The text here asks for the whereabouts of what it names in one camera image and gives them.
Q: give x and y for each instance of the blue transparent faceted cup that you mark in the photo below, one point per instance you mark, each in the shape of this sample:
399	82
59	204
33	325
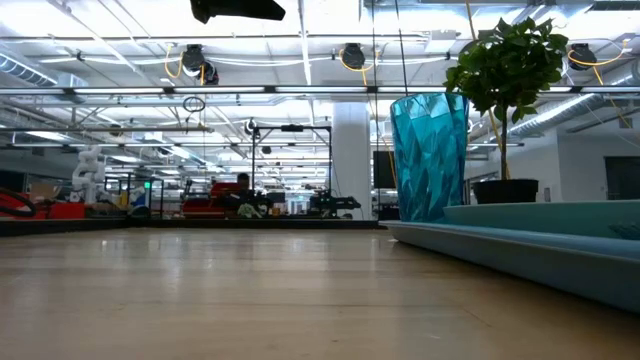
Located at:
425	160

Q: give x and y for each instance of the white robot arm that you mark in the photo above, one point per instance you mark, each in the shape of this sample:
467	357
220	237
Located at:
87	172

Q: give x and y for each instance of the light blue plastic tray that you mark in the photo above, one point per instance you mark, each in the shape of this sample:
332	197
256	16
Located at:
525	250

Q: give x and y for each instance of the black machine on bench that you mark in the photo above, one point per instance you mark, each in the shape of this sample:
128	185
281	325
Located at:
330	202

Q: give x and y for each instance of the white square pillar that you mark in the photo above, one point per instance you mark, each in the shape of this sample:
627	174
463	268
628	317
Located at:
352	160

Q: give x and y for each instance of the person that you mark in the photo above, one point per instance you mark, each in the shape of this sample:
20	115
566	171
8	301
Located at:
243	182

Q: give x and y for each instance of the red tool cart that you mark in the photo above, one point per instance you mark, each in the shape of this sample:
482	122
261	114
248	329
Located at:
205	205

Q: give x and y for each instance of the long ceiling light bar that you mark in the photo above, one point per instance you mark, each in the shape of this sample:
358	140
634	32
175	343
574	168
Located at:
225	90

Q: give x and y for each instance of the potted green plant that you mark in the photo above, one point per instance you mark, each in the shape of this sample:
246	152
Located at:
505	65

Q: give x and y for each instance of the red low bench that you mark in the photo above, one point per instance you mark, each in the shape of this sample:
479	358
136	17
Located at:
60	210

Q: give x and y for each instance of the dark door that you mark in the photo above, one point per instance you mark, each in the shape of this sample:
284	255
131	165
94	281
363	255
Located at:
622	177

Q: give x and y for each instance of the black wall monitor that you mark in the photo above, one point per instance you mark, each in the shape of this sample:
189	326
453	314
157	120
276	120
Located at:
384	170

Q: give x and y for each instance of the black metal frame rig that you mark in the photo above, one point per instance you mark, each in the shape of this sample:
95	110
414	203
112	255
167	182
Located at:
253	165

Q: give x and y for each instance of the black open cart frame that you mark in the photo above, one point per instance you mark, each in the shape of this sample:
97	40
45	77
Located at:
162	197

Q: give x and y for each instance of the black table border frame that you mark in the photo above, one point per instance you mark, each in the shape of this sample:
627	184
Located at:
150	226

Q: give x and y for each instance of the silver air duct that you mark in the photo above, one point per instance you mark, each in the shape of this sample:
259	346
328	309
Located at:
565	112
25	72

